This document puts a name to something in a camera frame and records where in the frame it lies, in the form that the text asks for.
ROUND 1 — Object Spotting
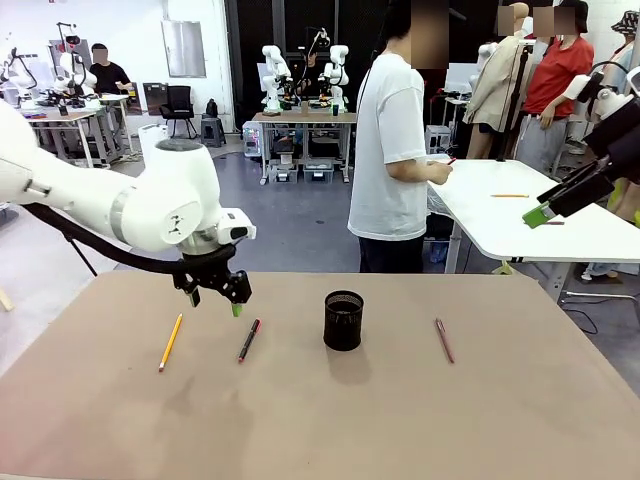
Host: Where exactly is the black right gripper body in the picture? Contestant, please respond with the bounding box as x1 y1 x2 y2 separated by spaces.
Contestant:
583 99 640 186

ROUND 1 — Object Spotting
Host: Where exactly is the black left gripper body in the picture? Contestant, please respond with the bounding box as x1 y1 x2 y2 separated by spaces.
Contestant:
172 243 253 305

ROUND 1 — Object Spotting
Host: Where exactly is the black red marker pen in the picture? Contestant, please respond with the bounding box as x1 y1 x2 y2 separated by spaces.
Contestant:
237 318 262 363

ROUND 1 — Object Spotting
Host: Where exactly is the long yellow pencil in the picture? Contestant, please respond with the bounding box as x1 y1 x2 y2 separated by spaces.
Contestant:
158 313 184 373

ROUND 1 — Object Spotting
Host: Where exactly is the person's right forearm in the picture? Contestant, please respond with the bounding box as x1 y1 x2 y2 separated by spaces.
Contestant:
394 162 436 184

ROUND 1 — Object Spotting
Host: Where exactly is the black mesh pen holder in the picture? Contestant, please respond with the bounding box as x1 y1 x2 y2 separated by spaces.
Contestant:
323 290 365 352

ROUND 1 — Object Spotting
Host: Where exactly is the woman in red shirt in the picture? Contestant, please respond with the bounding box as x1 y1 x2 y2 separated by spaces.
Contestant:
519 0 596 174

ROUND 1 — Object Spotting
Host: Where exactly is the person with bucket hat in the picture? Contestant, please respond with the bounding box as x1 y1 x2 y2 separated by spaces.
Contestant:
610 10 640 96

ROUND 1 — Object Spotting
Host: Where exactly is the black tripod leg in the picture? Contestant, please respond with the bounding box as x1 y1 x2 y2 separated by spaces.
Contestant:
64 232 99 277

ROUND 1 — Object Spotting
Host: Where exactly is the mannequin with beige jacket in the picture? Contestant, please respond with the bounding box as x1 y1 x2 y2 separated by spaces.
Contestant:
462 2 532 160

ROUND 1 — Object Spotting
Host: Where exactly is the grey storage box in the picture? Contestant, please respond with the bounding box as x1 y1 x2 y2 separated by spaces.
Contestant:
303 159 335 184
269 162 301 184

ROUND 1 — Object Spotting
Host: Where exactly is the clear plastic bag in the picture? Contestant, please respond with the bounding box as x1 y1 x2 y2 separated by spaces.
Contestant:
427 182 457 220

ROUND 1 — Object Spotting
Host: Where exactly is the white computer case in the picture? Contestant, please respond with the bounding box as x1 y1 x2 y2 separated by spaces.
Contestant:
424 124 452 155

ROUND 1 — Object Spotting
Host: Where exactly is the computer case with lights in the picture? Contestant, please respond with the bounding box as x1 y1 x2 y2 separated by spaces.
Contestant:
242 122 264 159

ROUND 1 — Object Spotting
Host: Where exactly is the black plastic stool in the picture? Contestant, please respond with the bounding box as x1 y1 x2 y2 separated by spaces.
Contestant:
200 115 227 149

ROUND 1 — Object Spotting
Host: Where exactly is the white air purifier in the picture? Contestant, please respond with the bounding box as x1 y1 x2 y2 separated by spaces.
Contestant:
138 124 170 166

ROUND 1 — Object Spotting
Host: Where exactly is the black office chair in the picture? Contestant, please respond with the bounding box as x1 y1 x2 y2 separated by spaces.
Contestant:
159 85 199 140

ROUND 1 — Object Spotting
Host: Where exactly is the wooden background table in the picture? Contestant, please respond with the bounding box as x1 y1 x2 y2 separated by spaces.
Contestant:
251 112 359 186

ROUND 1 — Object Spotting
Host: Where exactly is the person in white t-shirt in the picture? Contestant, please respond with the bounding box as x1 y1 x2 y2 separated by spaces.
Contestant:
348 0 454 274

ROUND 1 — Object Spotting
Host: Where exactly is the grey workshop table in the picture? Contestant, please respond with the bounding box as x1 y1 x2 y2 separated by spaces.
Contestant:
19 94 136 169

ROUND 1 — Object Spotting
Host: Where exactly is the seated man black shirt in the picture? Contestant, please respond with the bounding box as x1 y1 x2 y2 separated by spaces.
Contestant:
88 43 135 96

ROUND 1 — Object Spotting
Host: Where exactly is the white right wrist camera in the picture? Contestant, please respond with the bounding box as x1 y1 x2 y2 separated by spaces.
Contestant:
568 72 607 106

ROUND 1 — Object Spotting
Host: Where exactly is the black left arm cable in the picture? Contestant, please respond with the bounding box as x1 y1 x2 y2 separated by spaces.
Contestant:
22 202 236 275

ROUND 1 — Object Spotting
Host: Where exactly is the black floor cable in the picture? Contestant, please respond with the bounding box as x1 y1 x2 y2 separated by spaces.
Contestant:
564 304 599 335

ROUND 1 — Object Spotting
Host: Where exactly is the grey metal wall panel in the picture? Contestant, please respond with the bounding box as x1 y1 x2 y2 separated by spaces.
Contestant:
160 19 207 79

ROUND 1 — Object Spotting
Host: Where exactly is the white robot with black cables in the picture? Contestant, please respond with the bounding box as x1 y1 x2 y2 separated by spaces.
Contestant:
49 22 99 104

